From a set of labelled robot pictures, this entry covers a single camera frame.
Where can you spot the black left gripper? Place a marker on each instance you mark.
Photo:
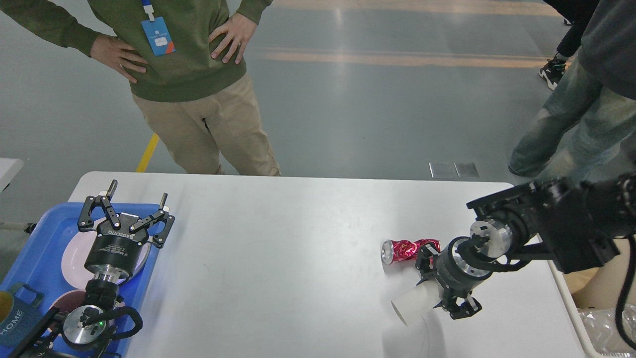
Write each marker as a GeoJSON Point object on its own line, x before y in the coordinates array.
{"type": "Point", "coordinates": [117, 248]}

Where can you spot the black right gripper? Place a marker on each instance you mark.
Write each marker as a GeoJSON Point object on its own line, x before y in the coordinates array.
{"type": "Point", "coordinates": [455, 274]}

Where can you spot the white paper cup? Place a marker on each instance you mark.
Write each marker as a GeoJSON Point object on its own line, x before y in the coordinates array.
{"type": "Point", "coordinates": [415, 303]}

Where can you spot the pink plate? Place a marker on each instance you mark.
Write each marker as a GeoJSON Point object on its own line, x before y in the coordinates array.
{"type": "Point", "coordinates": [74, 257]}

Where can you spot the brown paper bag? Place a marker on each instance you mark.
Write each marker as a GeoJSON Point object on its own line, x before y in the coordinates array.
{"type": "Point", "coordinates": [576, 281]}

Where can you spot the clear plastic bag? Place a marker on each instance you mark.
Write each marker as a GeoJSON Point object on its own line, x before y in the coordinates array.
{"type": "Point", "coordinates": [600, 326]}

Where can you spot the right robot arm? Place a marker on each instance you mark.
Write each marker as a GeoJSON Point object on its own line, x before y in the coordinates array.
{"type": "Point", "coordinates": [573, 225]}

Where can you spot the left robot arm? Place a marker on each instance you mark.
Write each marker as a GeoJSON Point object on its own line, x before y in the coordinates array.
{"type": "Point", "coordinates": [100, 319]}

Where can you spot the blue plastic tray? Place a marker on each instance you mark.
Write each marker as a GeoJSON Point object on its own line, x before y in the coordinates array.
{"type": "Point", "coordinates": [39, 265]}

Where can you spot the clear floor plate left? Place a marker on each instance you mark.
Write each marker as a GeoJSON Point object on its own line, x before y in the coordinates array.
{"type": "Point", "coordinates": [441, 170]}

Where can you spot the clear floor plate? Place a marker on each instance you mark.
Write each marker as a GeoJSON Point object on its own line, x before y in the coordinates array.
{"type": "Point", "coordinates": [441, 170]}
{"type": "Point", "coordinates": [466, 170]}

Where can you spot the clear floor plate right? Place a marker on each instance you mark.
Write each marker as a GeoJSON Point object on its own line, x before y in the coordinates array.
{"type": "Point", "coordinates": [466, 170]}

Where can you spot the white side table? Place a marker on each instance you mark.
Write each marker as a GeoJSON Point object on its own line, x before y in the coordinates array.
{"type": "Point", "coordinates": [8, 170]}

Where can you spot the teal mug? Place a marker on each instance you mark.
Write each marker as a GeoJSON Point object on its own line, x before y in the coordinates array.
{"type": "Point", "coordinates": [17, 317]}

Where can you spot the person in green sweater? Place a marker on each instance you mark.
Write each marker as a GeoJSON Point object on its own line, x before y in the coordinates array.
{"type": "Point", "coordinates": [199, 100]}

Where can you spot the beige plastic bin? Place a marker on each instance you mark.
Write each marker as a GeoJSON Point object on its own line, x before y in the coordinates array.
{"type": "Point", "coordinates": [601, 292]}

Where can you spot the blue id badge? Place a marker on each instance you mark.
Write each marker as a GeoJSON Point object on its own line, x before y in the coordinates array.
{"type": "Point", "coordinates": [158, 36]}

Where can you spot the person in blue jeans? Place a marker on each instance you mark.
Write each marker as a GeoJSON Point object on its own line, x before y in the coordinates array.
{"type": "Point", "coordinates": [593, 109]}

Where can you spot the person in black sneakers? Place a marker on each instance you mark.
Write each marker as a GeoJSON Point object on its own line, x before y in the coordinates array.
{"type": "Point", "coordinates": [578, 13]}

